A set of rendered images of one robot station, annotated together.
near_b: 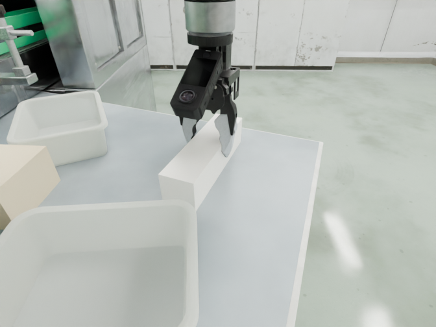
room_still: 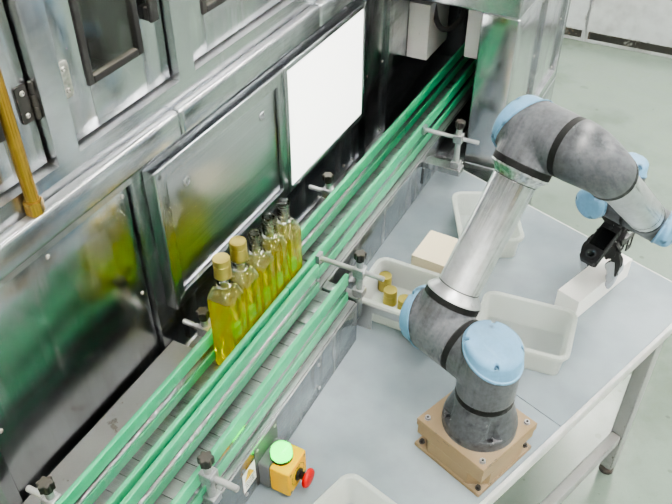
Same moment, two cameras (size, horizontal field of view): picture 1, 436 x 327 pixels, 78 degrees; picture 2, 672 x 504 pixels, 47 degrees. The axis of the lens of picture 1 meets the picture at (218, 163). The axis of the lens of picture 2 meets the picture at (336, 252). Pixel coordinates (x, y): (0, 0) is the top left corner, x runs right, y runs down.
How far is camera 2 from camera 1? 1.57 m
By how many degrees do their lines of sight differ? 21
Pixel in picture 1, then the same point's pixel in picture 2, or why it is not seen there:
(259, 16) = not seen: outside the picture
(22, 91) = not seen: hidden behind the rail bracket
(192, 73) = (598, 238)
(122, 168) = (526, 273)
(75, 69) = (484, 148)
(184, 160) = (576, 284)
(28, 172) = not seen: hidden behind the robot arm
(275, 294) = (607, 371)
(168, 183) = (562, 296)
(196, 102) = (595, 259)
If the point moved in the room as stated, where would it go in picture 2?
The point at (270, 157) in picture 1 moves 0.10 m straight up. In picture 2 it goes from (645, 298) to (656, 268)
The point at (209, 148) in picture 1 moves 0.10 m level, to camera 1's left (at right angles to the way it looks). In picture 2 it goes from (596, 280) to (556, 268)
